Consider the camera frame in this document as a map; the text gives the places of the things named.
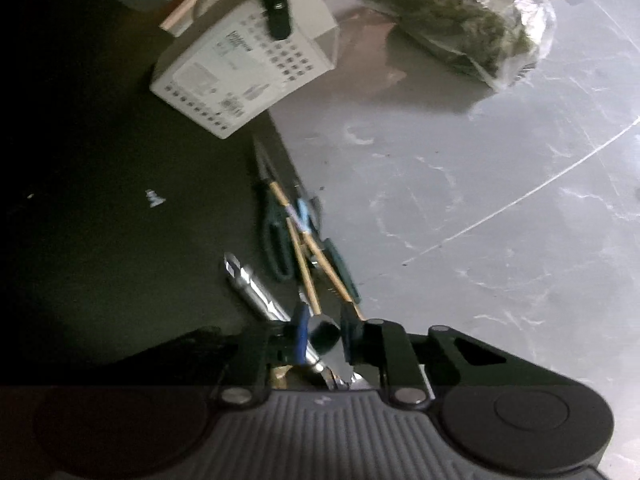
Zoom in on metal cylinder with hook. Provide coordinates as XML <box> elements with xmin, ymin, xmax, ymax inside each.
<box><xmin>223</xmin><ymin>252</ymin><xmax>371</xmax><ymax>392</ymax></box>

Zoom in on white perforated plastic basket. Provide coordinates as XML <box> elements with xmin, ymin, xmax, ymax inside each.
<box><xmin>149</xmin><ymin>0</ymin><xmax>340</xmax><ymax>140</ymax></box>

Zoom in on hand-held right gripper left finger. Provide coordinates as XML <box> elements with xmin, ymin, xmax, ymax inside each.
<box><xmin>172</xmin><ymin>303</ymin><xmax>313</xmax><ymax>407</ymax></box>

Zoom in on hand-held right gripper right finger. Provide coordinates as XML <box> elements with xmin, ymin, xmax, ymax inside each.
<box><xmin>340</xmin><ymin>304</ymin><xmax>521</xmax><ymax>406</ymax></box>

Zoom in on black mat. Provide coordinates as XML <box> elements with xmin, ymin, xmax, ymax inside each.
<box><xmin>0</xmin><ymin>0</ymin><xmax>361</xmax><ymax>391</ymax></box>

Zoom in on clear bag of greens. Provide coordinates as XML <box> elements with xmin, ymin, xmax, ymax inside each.
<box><xmin>359</xmin><ymin>0</ymin><xmax>556</xmax><ymax>93</ymax></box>

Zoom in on green handled knife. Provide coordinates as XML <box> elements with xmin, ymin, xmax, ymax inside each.
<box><xmin>294</xmin><ymin>180</ymin><xmax>362</xmax><ymax>306</ymax></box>

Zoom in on green handled scissors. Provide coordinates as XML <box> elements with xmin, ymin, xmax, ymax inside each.
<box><xmin>251</xmin><ymin>135</ymin><xmax>326</xmax><ymax>282</ymax></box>

